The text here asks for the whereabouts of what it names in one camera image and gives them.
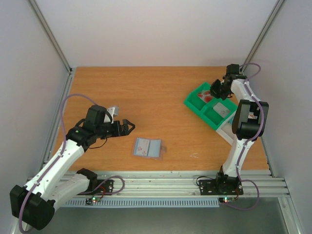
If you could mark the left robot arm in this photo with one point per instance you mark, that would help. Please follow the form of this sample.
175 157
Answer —
36 202

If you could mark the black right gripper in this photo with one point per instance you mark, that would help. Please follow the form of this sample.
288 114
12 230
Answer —
220 88

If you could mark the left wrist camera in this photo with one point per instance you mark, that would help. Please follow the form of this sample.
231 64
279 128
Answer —
110 114

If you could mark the white card red drawings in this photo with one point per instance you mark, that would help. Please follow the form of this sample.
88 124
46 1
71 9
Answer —
141 147

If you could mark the aluminium frame post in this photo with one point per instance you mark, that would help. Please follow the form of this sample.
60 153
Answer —
43 22
264 31

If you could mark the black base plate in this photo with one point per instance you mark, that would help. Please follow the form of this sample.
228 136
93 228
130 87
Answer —
106 187
210 187

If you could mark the aluminium frame post left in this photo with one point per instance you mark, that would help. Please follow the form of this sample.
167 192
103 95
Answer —
43 22

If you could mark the white bin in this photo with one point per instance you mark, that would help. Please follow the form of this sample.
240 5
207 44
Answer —
225 129

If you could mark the grey slotted cable duct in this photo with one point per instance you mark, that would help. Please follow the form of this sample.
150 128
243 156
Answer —
143 203

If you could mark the aluminium frame post right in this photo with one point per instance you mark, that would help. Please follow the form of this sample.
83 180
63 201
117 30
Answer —
264 31

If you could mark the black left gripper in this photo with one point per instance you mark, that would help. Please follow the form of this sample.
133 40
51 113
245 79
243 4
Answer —
125 128

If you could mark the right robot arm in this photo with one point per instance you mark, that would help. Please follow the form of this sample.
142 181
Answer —
248 125

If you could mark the large green bin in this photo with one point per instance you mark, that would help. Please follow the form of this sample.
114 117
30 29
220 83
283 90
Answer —
195 103

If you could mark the small green bin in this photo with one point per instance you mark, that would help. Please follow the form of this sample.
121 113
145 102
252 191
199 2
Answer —
213 119

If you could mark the aluminium front rail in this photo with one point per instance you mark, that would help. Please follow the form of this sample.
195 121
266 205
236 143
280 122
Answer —
182 183

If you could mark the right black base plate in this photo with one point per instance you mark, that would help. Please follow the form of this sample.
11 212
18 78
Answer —
210 187

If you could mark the red circle card stack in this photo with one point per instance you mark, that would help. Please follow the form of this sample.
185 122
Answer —
205 96

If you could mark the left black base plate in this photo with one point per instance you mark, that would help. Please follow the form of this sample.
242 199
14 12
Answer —
106 187

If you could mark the pink leather card holder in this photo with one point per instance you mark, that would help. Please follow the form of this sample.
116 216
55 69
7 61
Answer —
156 151

